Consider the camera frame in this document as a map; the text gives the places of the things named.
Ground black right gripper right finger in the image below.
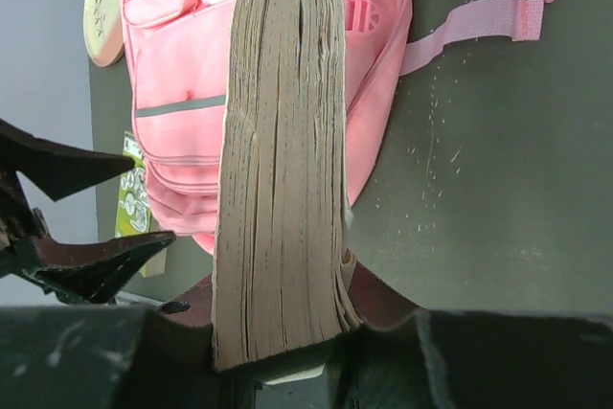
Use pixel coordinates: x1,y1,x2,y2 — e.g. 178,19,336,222
329,255,613,409

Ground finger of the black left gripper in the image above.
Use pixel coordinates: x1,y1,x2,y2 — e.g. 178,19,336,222
1,121,134,201
13,232,175,305

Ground pink student backpack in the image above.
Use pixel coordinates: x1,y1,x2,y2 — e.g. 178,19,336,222
122,0,548,251

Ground cream and pink plate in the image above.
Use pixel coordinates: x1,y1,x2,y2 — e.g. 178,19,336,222
82,0,124,67

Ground green thin booklet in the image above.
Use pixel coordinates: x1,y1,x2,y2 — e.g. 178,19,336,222
115,132,151,238

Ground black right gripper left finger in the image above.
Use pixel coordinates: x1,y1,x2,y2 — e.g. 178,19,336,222
0,270,216,409

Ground red thick paperback book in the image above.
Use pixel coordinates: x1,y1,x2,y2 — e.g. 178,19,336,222
212,0,360,371

